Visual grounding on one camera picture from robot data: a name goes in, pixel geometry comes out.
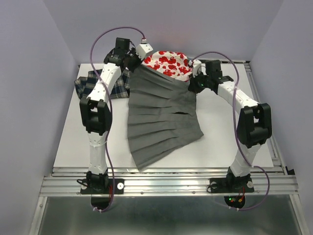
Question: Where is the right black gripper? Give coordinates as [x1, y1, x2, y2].
[189, 69, 212, 93]

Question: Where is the grey skirt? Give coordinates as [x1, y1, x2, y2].
[127, 66, 203, 169]

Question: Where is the navy plaid skirt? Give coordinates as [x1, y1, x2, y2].
[74, 70, 130, 99]

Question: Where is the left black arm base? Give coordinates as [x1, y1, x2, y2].
[76, 178, 125, 213]

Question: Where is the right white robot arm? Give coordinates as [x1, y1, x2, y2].
[188, 59, 272, 191]

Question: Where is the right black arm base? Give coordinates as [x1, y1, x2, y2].
[206, 174, 254, 209]

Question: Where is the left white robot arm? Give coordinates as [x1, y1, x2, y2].
[79, 38, 153, 193]

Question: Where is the red floral white skirt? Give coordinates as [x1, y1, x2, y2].
[142, 51, 193, 82]

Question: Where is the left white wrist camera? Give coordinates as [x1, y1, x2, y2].
[135, 44, 153, 60]

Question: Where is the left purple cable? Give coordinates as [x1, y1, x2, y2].
[89, 26, 147, 213]

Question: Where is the aluminium frame rail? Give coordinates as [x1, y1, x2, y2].
[40, 166, 299, 197]

